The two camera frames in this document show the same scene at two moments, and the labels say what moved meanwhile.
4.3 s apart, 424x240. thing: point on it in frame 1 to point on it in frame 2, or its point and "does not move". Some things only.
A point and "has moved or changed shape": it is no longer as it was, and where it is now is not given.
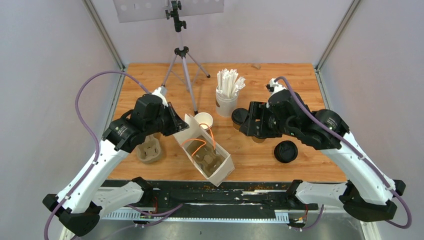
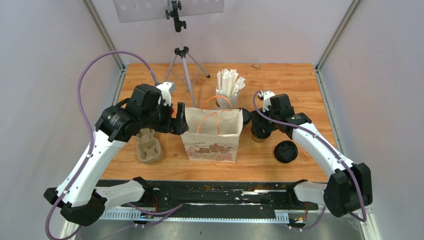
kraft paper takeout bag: (210, 157) has moved or changed shape
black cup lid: (285, 151) does not move
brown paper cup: (258, 140) does not move
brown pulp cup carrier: (150, 150) does not move
